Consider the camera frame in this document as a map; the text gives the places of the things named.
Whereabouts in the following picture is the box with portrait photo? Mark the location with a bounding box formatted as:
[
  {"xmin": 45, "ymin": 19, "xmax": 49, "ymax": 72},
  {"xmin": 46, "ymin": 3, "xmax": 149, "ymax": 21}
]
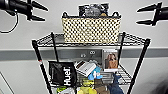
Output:
[{"xmin": 101, "ymin": 49, "xmax": 119, "ymax": 73}]

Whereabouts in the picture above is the black foil bag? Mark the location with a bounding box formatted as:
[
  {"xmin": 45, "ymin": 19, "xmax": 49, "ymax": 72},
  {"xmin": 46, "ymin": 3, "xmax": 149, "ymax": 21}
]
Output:
[{"xmin": 78, "ymin": 3, "xmax": 110, "ymax": 19}]

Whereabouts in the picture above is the pale spotted basket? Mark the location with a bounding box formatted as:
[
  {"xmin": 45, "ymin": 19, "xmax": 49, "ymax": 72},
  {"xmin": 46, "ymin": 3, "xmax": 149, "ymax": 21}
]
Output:
[{"xmin": 60, "ymin": 11, "xmax": 122, "ymax": 45}]

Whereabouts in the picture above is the blue shark plush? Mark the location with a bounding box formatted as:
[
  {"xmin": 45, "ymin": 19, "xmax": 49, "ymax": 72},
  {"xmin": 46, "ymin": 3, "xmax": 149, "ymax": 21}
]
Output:
[{"xmin": 108, "ymin": 73, "xmax": 125, "ymax": 94}]

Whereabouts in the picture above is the black wire shelf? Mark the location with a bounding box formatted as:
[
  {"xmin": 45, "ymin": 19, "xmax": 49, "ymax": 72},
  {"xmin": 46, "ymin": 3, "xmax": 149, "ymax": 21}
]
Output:
[{"xmin": 31, "ymin": 31, "xmax": 151, "ymax": 94}]

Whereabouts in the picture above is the black bag white print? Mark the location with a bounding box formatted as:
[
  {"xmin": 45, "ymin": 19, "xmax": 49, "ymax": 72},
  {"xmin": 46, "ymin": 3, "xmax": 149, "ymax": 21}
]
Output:
[{"xmin": 48, "ymin": 60, "xmax": 78, "ymax": 88}]

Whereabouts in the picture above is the white flat box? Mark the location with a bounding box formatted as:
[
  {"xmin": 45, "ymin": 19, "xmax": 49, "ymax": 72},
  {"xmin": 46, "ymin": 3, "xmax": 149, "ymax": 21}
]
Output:
[{"xmin": 74, "ymin": 59, "xmax": 96, "ymax": 77}]

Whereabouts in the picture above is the long grey wall band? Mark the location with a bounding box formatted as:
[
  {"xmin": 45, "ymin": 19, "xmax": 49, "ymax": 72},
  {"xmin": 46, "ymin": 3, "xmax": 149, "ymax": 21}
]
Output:
[{"xmin": 0, "ymin": 47, "xmax": 168, "ymax": 62}]

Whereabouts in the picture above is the grey wall outlet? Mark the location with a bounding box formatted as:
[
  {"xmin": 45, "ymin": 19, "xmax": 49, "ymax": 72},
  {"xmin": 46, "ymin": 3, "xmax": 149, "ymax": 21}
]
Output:
[
  {"xmin": 89, "ymin": 49, "xmax": 98, "ymax": 56},
  {"xmin": 80, "ymin": 51, "xmax": 88, "ymax": 58}
]

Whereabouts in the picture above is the brown plush toy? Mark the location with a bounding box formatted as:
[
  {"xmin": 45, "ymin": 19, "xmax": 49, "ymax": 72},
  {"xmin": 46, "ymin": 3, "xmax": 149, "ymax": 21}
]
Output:
[{"xmin": 99, "ymin": 12, "xmax": 108, "ymax": 18}]

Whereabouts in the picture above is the green round item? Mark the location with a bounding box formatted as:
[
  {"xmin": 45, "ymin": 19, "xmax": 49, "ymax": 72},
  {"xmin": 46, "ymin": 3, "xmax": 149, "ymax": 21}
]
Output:
[{"xmin": 56, "ymin": 85, "xmax": 68, "ymax": 94}]

